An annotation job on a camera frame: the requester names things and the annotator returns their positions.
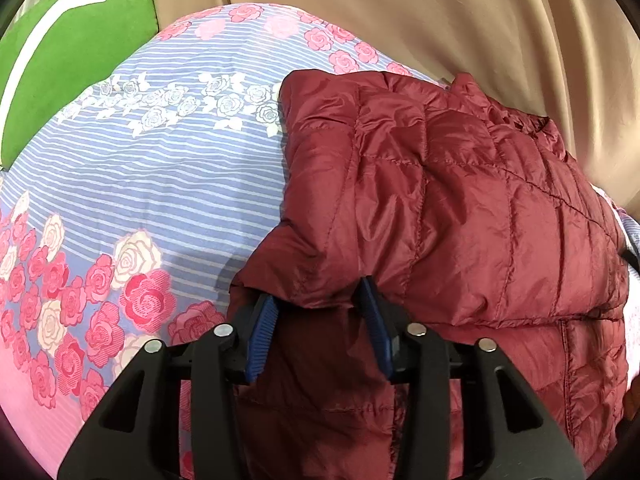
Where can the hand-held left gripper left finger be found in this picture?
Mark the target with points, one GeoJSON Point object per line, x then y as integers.
{"type": "Point", "coordinates": [261, 340]}

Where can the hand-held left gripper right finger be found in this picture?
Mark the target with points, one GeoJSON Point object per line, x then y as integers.
{"type": "Point", "coordinates": [376, 330]}

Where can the maroon quilted puffer jacket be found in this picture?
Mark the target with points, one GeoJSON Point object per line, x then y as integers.
{"type": "Point", "coordinates": [450, 200]}

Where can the floral striped bed blanket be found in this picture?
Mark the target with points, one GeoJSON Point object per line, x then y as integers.
{"type": "Point", "coordinates": [165, 170]}

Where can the beige curtain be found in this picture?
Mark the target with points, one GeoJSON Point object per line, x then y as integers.
{"type": "Point", "coordinates": [450, 15]}

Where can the green plush pillow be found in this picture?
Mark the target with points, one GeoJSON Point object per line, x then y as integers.
{"type": "Point", "coordinates": [65, 70]}

